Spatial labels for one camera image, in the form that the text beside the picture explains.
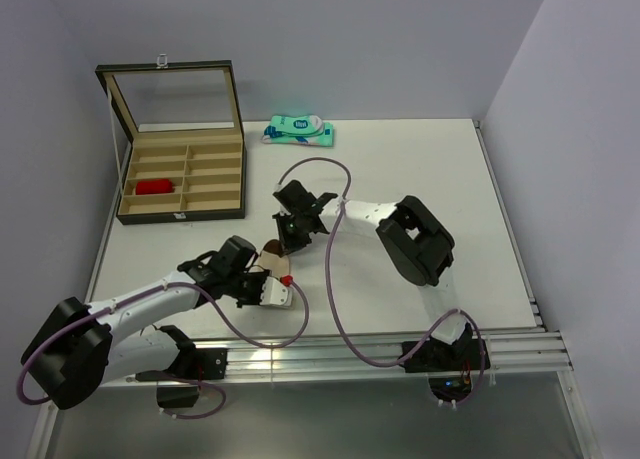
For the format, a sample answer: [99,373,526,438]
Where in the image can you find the beige brown striped sock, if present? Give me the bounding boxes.
[249,239,291,279]

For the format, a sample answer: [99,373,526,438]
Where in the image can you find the red sock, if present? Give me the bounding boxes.
[135,178,175,196]

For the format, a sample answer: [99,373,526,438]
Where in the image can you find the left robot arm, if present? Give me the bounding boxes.
[17,236,289,410]

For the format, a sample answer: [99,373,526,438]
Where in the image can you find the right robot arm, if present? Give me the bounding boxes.
[273,180,478,369]

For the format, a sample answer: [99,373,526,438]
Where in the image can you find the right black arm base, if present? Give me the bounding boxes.
[400,339,491,402]

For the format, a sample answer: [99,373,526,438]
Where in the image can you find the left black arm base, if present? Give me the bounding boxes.
[135,348,228,417]

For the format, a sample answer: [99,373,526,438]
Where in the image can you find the teal patterned folded socks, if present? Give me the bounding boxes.
[261,115,334,147]

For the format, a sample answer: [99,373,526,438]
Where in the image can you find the black compartment organizer box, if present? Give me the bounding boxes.
[95,55,247,225]

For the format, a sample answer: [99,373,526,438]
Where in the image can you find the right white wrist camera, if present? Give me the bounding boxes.
[273,182,287,215]

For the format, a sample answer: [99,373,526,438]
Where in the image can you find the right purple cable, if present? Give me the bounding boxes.
[274,157,486,408]

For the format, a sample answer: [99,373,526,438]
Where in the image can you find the aluminium front rail frame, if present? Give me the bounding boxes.
[24,121,601,459]

